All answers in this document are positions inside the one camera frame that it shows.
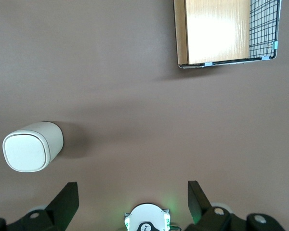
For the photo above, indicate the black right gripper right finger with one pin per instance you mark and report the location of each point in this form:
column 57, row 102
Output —
column 202, row 207

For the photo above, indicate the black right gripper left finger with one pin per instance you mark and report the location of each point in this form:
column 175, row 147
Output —
column 60, row 207

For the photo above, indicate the white trash can with lid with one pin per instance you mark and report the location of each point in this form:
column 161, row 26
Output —
column 29, row 150

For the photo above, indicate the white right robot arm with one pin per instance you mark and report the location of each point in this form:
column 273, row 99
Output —
column 147, row 219

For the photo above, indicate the brown table mat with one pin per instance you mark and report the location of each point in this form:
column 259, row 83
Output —
column 139, row 101

